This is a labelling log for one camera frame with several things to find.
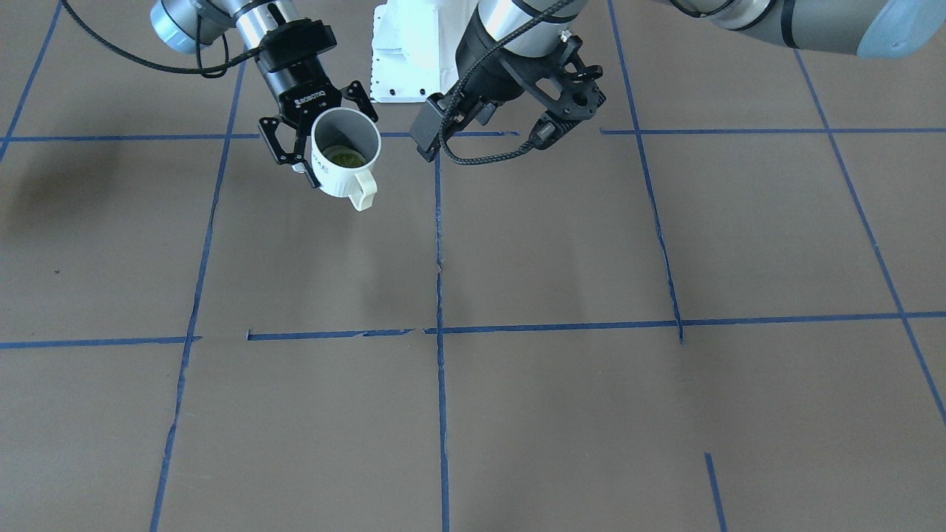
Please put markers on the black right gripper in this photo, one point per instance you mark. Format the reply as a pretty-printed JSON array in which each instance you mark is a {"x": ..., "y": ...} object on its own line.
[{"x": 295, "y": 80}]

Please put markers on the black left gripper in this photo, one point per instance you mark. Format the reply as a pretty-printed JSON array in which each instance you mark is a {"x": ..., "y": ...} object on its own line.
[{"x": 497, "y": 83}]

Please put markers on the white ribbed cup with handle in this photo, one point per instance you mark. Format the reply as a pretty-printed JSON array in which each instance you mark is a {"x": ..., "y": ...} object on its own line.
[{"x": 346, "y": 127}]

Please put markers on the green lemon slice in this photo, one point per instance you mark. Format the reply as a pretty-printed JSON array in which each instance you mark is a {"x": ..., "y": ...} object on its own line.
[{"x": 345, "y": 157}]

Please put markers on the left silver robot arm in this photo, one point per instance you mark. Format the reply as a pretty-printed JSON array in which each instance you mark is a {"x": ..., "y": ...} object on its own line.
[{"x": 513, "y": 47}]

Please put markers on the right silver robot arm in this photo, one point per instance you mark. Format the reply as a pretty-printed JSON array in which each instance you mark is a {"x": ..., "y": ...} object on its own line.
[{"x": 190, "y": 26}]

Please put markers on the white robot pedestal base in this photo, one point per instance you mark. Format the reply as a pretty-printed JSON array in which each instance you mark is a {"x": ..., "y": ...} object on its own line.
[{"x": 413, "y": 48}]

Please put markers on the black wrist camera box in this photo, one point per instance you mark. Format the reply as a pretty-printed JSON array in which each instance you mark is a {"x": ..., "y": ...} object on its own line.
[{"x": 426, "y": 128}]

